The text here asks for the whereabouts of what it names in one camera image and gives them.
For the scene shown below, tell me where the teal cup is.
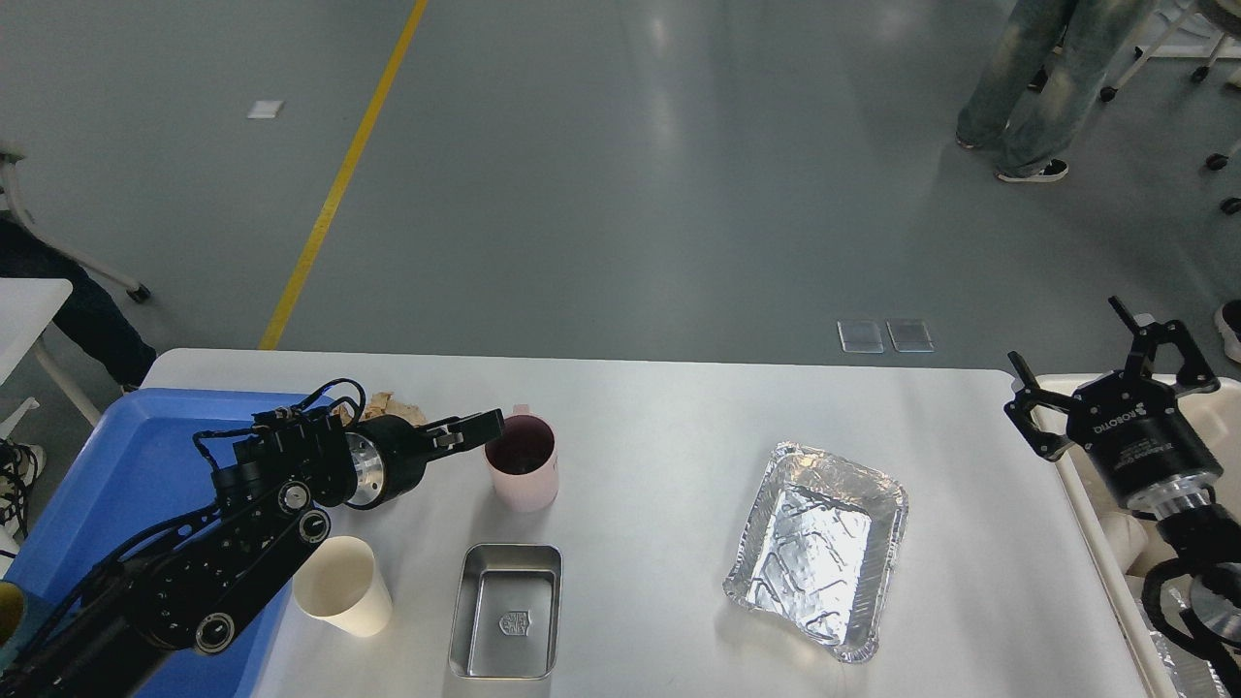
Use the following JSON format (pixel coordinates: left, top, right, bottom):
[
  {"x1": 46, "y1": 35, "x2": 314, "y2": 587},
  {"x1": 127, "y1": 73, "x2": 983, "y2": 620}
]
[{"x1": 0, "y1": 580, "x2": 29, "y2": 650}]

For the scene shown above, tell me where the white plastic bin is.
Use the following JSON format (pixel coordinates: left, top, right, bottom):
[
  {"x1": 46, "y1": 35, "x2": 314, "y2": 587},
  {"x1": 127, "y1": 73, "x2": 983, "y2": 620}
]
[{"x1": 1056, "y1": 378, "x2": 1240, "y2": 697}]

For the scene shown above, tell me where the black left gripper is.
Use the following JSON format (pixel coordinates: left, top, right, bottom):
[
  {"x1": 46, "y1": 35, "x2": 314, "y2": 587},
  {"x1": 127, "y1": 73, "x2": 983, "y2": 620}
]
[{"x1": 345, "y1": 409, "x2": 504, "y2": 509}]

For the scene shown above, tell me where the person in dark jeans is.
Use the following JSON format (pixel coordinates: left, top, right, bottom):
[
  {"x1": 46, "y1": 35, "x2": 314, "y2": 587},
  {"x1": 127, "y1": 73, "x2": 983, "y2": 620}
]
[{"x1": 1212, "y1": 298, "x2": 1241, "y2": 364}]

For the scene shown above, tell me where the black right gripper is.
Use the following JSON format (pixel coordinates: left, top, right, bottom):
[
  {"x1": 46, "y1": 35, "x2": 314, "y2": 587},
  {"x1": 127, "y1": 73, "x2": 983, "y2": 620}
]
[{"x1": 1003, "y1": 297, "x2": 1225, "y2": 510}]

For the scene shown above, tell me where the person in light jeans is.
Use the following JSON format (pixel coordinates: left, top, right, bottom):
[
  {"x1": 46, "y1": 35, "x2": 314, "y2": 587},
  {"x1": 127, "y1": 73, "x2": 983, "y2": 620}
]
[{"x1": 956, "y1": 1, "x2": 1154, "y2": 184}]

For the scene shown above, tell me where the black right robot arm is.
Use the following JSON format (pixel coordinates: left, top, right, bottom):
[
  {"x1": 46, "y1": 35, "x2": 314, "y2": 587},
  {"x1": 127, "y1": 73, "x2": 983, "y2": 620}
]
[{"x1": 1004, "y1": 296, "x2": 1240, "y2": 696}]

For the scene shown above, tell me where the aluminium foil tray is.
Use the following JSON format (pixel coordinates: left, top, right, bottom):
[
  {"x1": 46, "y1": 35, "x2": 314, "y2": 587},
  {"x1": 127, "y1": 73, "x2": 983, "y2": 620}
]
[{"x1": 722, "y1": 441, "x2": 908, "y2": 664}]

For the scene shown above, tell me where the crumpled brown paper ball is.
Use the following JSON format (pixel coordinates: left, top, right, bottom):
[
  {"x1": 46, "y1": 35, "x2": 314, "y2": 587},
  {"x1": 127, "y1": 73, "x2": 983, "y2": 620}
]
[{"x1": 330, "y1": 392, "x2": 429, "y2": 426}]

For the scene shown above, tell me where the blue plastic tray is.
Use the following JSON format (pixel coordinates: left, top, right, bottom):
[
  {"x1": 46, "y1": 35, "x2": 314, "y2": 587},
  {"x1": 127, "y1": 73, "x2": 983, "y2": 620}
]
[{"x1": 10, "y1": 390, "x2": 287, "y2": 697}]

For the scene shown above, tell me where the pink plastic mug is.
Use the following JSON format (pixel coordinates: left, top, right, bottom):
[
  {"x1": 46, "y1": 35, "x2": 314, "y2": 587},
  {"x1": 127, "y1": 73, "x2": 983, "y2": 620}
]
[{"x1": 484, "y1": 402, "x2": 558, "y2": 513}]

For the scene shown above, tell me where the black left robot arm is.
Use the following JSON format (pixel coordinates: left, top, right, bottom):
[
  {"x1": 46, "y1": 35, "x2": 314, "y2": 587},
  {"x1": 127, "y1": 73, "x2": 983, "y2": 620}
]
[{"x1": 2, "y1": 385, "x2": 503, "y2": 697}]

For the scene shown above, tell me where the foil tray in bin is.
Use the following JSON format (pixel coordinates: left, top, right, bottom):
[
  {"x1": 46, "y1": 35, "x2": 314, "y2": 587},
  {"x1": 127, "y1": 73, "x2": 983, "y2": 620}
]
[{"x1": 1147, "y1": 623, "x2": 1185, "y2": 697}]

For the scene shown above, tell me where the stainless steel rectangular tray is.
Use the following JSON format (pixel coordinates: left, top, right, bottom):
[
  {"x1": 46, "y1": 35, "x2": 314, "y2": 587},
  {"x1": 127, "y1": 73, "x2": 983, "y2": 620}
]
[{"x1": 448, "y1": 543, "x2": 563, "y2": 681}]

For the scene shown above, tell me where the cream paper cup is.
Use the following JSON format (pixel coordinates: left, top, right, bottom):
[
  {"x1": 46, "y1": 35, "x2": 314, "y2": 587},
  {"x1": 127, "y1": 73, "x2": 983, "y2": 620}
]
[{"x1": 292, "y1": 537, "x2": 392, "y2": 638}]

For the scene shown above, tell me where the seated person leg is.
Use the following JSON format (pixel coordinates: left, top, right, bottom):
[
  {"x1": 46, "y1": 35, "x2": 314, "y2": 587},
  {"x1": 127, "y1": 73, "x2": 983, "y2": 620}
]
[{"x1": 1, "y1": 212, "x2": 158, "y2": 392}]

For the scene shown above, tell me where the white side table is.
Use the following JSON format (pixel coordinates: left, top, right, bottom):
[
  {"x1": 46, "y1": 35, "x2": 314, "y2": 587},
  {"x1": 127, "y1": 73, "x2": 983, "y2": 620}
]
[{"x1": 1, "y1": 277, "x2": 101, "y2": 426}]

